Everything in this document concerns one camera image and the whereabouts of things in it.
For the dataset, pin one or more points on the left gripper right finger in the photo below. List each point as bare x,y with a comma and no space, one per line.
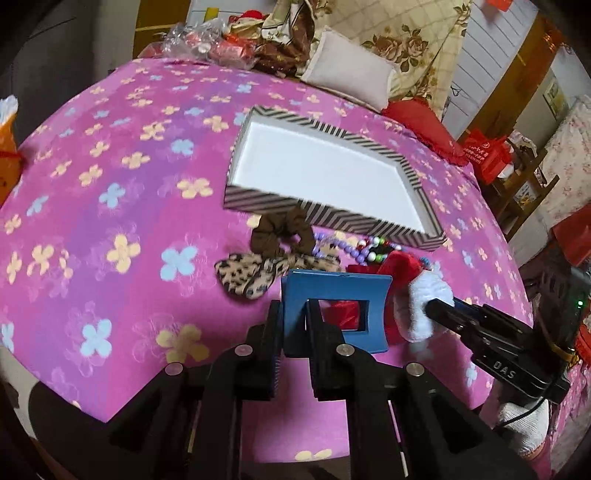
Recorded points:
337,368

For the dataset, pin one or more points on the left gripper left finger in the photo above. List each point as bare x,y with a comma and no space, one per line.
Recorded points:
250,370

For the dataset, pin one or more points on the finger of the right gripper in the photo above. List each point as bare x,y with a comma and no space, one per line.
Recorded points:
456,317

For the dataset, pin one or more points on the white fluffy scrunchie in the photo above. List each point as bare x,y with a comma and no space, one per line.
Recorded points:
409,305

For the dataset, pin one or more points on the leopard print bow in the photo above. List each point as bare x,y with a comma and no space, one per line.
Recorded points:
250,276

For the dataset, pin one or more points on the blue hair claw clip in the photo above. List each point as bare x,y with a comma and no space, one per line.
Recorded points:
353,302

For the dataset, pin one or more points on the brown scrunchie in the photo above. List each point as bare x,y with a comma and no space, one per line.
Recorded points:
274,229

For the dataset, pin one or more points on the right gloved hand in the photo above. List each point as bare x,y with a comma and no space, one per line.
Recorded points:
525,429

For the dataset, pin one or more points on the wooden shelf rack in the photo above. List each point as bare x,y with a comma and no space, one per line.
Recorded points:
513,200

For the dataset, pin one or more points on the red shopping bag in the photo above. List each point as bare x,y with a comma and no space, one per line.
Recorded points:
489,157

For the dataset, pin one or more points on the pink floral bedsheet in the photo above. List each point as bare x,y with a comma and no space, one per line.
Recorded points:
109,242

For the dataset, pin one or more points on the striped chevron tray box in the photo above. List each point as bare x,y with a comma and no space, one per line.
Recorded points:
341,180

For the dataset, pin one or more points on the red cushion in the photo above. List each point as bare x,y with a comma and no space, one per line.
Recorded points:
417,116

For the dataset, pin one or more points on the floral beige quilt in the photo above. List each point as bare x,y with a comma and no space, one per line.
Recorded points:
421,39

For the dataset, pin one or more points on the white pillow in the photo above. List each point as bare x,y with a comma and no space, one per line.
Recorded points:
350,70

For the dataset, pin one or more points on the orange plastic basket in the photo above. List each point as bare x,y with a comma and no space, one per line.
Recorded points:
11,160

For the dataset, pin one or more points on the brown patterned blanket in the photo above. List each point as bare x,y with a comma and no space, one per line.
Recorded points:
286,36

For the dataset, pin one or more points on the clear plastic bag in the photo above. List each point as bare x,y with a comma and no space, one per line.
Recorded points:
210,42

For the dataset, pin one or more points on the santa plush toy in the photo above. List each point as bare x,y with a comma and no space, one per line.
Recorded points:
248,24

